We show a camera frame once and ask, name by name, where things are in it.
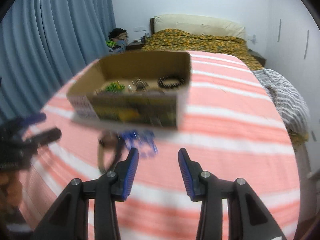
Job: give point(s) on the open cardboard box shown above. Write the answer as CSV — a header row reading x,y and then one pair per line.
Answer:
x,y
104,90

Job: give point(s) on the white wardrobe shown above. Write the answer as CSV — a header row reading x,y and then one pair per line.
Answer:
x,y
293,51

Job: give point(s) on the pile of clothes with hat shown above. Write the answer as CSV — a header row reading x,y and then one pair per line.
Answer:
x,y
117,41

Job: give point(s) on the dark left nightstand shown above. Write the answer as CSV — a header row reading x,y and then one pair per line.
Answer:
x,y
135,45

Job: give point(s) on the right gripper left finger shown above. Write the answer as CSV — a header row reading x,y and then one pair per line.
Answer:
x,y
67,218

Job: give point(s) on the blue curtain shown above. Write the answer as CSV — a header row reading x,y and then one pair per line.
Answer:
x,y
44,43

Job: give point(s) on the grey white patterned blanket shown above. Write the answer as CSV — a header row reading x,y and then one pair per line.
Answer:
x,y
289,103

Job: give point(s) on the dark nightstand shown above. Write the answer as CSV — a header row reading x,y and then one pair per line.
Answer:
x,y
135,45
258,57

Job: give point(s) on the cream padded headboard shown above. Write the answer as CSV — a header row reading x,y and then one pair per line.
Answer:
x,y
199,25

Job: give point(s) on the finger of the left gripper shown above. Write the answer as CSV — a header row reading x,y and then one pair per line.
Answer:
x,y
30,120
44,138

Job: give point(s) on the dark right nightstand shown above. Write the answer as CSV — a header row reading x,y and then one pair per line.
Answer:
x,y
258,57

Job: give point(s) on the left hand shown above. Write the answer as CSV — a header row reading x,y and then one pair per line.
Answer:
x,y
11,181

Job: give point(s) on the striped pink white cloth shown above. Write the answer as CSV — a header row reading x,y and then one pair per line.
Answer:
x,y
231,127

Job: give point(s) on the metal keyring with charm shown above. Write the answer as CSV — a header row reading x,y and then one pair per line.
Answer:
x,y
139,84

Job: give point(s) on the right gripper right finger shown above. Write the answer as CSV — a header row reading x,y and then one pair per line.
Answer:
x,y
248,217

